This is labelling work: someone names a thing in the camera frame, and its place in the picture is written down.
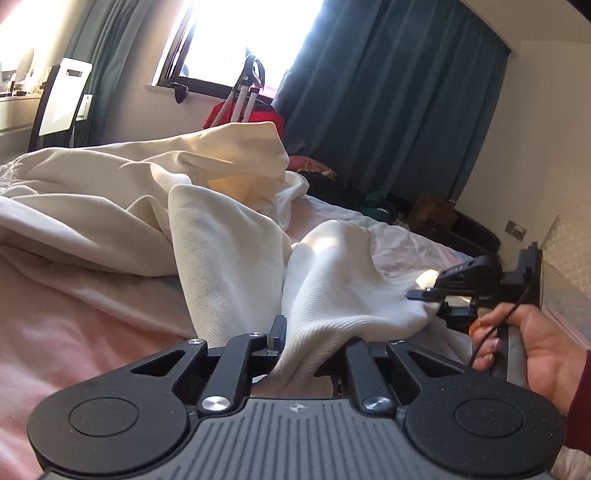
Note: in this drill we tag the teal right curtain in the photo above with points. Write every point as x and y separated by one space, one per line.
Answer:
396 96

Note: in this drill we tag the teal left curtain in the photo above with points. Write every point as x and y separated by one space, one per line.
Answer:
104 37

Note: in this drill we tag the red cloth on stand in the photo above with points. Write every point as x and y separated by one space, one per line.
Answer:
261 113

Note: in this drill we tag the cream white garment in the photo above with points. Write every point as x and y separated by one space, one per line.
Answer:
208 230

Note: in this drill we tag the pile of coloured clothes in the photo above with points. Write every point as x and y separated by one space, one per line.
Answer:
327 185

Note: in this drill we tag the white textured pillow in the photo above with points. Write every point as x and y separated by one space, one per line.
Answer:
566 278

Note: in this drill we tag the right hand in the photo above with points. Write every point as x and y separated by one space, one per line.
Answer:
554 362

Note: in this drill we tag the metal wall socket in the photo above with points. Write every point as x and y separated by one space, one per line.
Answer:
515 230

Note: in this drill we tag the white garment steamer stand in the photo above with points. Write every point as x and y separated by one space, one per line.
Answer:
242 97

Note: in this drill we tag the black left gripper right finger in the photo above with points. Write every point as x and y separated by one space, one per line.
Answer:
468 423

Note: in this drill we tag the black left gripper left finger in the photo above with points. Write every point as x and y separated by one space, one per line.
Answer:
127 421

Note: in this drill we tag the white desk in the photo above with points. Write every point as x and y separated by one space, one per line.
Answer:
17 115

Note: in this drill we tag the window with dark frame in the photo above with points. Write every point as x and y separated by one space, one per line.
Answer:
208 46

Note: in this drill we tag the brown bag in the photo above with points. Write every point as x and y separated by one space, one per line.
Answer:
432 211

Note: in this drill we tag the pink bed sheet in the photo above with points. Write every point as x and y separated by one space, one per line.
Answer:
92 332

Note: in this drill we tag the teal curtain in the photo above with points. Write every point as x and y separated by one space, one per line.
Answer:
104 37
396 96

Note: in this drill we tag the dark red sleeve forearm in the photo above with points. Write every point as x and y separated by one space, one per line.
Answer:
578 420

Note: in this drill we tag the black white chair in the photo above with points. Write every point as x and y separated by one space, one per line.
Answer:
56 113

